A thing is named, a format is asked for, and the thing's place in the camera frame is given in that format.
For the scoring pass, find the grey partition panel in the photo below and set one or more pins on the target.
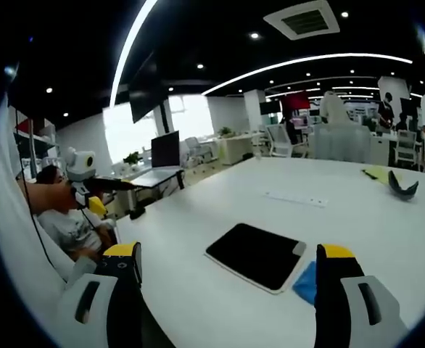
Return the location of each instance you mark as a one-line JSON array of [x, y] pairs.
[[342, 144]]

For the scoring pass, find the metal storage shelf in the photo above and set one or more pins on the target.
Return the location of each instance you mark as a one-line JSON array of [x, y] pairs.
[[35, 143]]

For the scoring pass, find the green potted plant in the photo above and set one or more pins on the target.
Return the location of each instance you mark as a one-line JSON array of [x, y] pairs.
[[132, 158], [226, 132]]

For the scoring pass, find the person's white shirt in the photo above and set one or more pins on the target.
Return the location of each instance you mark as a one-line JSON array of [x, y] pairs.
[[20, 224]]

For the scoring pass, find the black curved object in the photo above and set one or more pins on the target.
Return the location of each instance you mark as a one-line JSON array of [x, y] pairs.
[[401, 190]]

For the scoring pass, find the black computer monitor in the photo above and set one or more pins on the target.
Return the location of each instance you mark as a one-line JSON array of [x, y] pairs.
[[165, 149]]

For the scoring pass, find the white office chair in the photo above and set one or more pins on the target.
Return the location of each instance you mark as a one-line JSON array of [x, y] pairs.
[[405, 146], [279, 141]]

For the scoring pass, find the ceiling air vent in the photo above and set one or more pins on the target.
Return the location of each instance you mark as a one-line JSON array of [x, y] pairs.
[[301, 19]]

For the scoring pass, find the red screen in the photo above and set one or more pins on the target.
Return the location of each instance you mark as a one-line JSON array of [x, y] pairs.
[[295, 102]]

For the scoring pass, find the yellow cloth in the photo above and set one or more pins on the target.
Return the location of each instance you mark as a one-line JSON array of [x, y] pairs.
[[383, 174]]

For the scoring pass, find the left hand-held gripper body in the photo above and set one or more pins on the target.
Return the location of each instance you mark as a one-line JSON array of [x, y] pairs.
[[80, 163]]

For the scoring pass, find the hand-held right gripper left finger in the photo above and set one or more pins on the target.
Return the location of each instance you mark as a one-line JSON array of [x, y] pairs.
[[125, 311]]

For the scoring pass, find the white power strip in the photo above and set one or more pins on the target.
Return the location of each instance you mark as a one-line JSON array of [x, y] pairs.
[[296, 199]]

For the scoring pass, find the black table clamp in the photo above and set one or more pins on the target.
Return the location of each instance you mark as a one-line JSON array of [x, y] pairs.
[[137, 212]]

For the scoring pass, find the black tablet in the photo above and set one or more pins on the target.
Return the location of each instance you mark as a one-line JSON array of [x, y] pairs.
[[254, 255]]

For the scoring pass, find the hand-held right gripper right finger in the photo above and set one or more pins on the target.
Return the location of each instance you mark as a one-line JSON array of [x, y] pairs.
[[334, 308]]

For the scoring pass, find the black wall screen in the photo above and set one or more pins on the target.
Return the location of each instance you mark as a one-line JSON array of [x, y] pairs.
[[143, 103]]

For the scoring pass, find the blue cleaning cloth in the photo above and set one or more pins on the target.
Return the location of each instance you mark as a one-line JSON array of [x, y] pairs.
[[307, 284]]

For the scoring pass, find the grey desk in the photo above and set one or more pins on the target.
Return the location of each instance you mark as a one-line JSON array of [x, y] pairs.
[[154, 178]]

